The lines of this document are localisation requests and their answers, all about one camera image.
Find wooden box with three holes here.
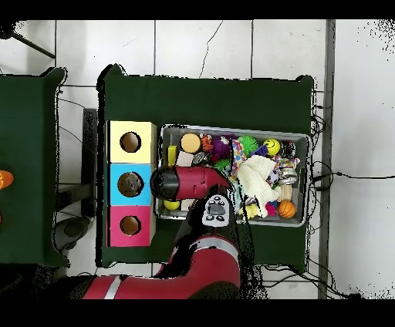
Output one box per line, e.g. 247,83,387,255
106,120,158,248

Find clear mesh bin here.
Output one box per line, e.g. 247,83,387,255
155,125,312,228

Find purple spiky ball with eyes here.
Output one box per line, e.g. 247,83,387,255
212,135,235,160

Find polka dot cloth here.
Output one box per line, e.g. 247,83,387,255
231,139,248,179

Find green spiky ball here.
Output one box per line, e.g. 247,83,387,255
237,135,260,155

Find cream knitted cloth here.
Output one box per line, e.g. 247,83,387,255
237,153,282,207

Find yellow smiley ball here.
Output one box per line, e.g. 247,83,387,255
262,138,282,157

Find small orange basketball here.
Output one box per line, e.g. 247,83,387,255
277,200,298,220

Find green cloth side table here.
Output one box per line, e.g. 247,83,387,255
0,67,68,266

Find small orange object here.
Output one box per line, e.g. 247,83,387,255
0,170,15,190

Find black tripod stand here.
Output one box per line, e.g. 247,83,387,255
0,21,56,60

